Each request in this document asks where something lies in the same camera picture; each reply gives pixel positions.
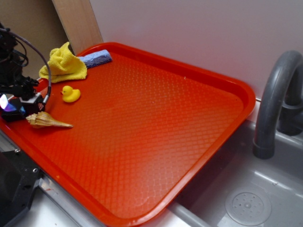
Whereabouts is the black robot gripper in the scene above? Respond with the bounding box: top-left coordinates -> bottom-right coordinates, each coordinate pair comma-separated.
0,25 -> 39,99

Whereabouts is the small black box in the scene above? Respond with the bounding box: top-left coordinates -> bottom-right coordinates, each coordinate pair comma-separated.
1,98 -> 26,122

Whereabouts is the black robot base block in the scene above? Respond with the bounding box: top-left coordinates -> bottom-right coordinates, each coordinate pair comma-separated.
0,148 -> 41,227

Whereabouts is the yellow microfiber cloth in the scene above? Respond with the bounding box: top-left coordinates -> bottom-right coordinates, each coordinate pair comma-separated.
47,42 -> 87,83

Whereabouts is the yellow rubber duck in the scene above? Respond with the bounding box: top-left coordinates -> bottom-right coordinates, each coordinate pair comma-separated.
61,86 -> 81,103

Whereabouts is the tan spiral seashell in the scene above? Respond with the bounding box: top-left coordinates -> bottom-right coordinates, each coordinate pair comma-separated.
26,112 -> 73,129

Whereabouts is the light wooden board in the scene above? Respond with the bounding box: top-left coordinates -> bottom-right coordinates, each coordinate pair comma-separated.
53,0 -> 103,54

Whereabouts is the blue sponge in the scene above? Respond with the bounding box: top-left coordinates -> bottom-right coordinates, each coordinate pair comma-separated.
79,50 -> 112,69

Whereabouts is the red plastic tray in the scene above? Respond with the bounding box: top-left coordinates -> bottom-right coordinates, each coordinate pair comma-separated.
0,43 -> 255,227

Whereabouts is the grey plastic sink basin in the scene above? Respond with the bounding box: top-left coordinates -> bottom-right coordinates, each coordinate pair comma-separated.
169,121 -> 303,227

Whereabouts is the grey curved faucet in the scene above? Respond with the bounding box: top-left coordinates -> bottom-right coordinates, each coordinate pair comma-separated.
253,50 -> 303,159

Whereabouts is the round sink drain cover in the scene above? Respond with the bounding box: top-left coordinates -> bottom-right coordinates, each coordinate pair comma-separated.
225,187 -> 272,227

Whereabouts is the grey braided cable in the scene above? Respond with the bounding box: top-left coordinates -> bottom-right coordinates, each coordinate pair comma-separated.
0,27 -> 52,106

